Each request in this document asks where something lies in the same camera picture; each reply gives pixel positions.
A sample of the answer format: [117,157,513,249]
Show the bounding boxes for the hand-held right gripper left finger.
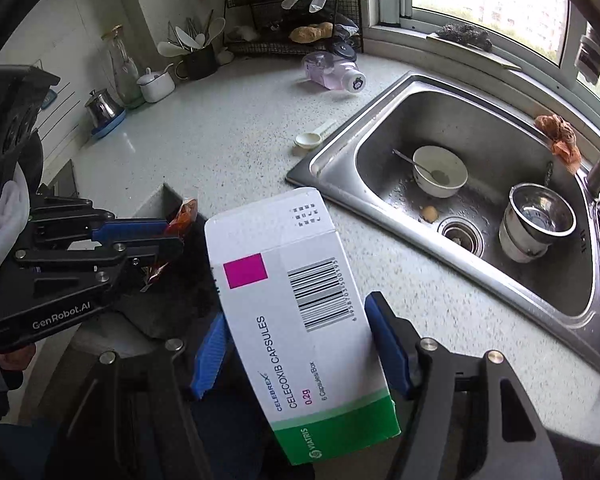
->
[45,312,232,480]

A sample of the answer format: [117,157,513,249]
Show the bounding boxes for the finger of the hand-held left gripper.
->
[29,197,172,247]
[12,236,187,287]

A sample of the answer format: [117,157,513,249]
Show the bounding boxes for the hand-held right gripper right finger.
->
[364,291,567,480]

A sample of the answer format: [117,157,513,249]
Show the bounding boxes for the orange snack wrapper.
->
[140,198,200,292]

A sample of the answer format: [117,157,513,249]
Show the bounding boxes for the black trash bag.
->
[114,212,227,339]

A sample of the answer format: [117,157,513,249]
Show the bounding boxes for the white green medicine box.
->
[204,187,402,467]

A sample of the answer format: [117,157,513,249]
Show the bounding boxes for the person's left hand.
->
[0,176,33,293]

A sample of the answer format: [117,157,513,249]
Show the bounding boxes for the steel kettle on blue mat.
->
[90,107,128,140]

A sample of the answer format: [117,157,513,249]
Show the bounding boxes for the steel pot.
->
[84,88,124,130]

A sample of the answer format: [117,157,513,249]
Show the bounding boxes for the sink drain strainer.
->
[437,216,484,257]

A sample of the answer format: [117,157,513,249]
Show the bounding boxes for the white ceramic sugar jar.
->
[137,67,176,104]

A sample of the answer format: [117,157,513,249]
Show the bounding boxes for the glass bottle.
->
[102,24,144,106]

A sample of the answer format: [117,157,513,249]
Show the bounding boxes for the stainless steel sink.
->
[286,71,600,387]

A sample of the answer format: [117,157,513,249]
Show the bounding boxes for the white ceramic bowl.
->
[412,145,469,199]

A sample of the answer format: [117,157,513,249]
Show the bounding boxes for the metal spoon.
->
[392,148,449,184]

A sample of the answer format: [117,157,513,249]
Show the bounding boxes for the dark green utensil mug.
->
[174,45,219,81]

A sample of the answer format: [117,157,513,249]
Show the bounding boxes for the white measuring scoop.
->
[293,120,339,155]

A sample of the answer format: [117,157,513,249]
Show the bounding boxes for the steel strainer bowl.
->
[508,183,578,247]

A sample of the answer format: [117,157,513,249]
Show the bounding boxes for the steel utensil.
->
[167,9,215,51]

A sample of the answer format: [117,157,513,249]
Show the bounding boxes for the white plastic ladle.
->
[192,16,227,50]

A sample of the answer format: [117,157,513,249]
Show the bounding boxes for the garlic bulb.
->
[227,25,259,44]

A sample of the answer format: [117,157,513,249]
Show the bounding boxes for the clear pink bottle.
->
[301,51,367,94]

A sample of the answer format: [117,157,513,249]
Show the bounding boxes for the ginger root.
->
[288,22,335,44]

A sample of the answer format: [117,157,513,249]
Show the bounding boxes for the orange scouring cloth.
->
[533,113,584,174]

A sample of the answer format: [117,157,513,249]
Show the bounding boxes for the black round gadget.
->
[330,25,359,62]

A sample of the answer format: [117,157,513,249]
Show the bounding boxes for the steel wool scrubber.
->
[436,23,494,52]

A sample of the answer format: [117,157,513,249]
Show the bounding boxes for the black wire rack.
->
[223,0,365,57]

